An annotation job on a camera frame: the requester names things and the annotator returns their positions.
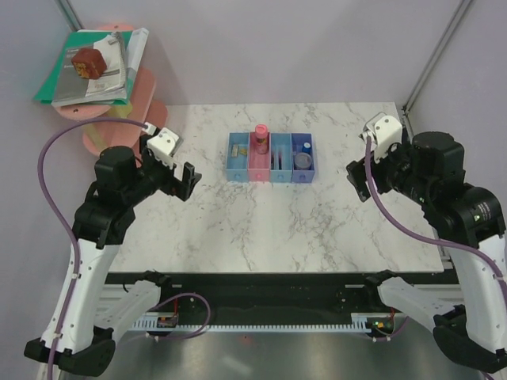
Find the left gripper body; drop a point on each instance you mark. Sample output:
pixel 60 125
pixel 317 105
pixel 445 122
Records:
pixel 160 176

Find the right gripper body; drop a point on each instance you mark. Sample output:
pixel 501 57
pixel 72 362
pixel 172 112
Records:
pixel 383 171

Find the clear jar of paper clips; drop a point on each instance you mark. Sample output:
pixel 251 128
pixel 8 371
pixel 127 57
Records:
pixel 303 161

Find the pink glue stick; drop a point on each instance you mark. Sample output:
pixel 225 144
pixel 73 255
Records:
pixel 261 139

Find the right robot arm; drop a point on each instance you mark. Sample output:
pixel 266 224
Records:
pixel 469 224

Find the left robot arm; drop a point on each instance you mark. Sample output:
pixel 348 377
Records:
pixel 78 339

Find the pink tiered shelf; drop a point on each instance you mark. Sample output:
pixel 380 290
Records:
pixel 142 107

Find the light blue drawer box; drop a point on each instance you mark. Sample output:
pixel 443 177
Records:
pixel 236 168

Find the purple drawer box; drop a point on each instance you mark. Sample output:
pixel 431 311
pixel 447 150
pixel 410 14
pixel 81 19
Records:
pixel 302 176

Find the pink drawer box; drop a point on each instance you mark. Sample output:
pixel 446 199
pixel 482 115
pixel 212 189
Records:
pixel 258 164

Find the sky blue drawer box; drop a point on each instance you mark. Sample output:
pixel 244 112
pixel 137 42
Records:
pixel 284 140

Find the grey manual booklet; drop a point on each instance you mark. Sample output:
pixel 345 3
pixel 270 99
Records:
pixel 71 89

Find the red brown cube box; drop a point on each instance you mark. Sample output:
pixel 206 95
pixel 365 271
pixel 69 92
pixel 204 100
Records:
pixel 89 63

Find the green folder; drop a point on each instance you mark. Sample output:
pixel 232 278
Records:
pixel 75 39

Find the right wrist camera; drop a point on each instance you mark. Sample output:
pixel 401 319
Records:
pixel 384 131

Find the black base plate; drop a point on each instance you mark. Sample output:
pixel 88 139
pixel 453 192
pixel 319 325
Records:
pixel 276 298

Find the white cable duct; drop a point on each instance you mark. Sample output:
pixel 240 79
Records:
pixel 357 323

